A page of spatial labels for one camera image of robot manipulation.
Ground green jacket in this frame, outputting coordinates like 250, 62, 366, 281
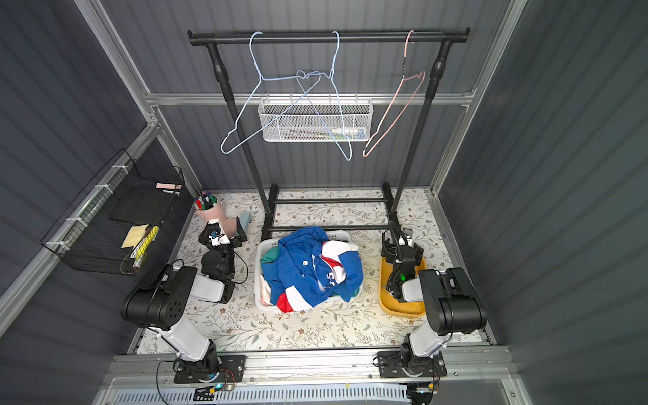
260, 246, 280, 263

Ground red white blue jacket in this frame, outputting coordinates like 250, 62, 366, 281
262, 227, 365, 312

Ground light blue wire hanger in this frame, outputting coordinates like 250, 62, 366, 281
219, 31, 323, 155

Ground pink wire hanger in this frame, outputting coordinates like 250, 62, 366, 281
362, 30, 427, 158

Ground blue hanger with green jacket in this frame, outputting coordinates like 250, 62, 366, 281
294, 29, 354, 162

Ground pink printed jacket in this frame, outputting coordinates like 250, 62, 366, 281
260, 282, 273, 306

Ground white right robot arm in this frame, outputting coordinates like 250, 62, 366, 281
381, 221, 488, 362

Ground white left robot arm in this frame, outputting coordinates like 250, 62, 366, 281
121, 218, 247, 363

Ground pink eraser block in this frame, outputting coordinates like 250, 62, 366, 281
221, 217, 239, 239

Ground pink pen cup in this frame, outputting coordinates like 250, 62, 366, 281
193, 190, 227, 222

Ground light blue eraser block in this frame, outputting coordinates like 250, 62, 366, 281
238, 211, 253, 233

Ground yellow plastic tray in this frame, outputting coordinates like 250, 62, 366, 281
380, 258, 425, 319

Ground black clothes rack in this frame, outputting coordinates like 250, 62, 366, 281
187, 27, 471, 241

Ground white plastic basket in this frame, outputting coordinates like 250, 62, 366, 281
254, 229, 351, 314

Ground yellow sticky notes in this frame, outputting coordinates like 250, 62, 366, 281
121, 224, 149, 249

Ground floral table mat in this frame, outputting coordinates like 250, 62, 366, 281
175, 188, 455, 351

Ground black wire wall basket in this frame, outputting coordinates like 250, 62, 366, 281
40, 151, 184, 276

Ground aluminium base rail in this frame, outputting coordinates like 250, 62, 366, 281
101, 345, 518, 389

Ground silver mesh wall basket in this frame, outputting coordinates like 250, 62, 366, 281
258, 97, 374, 143

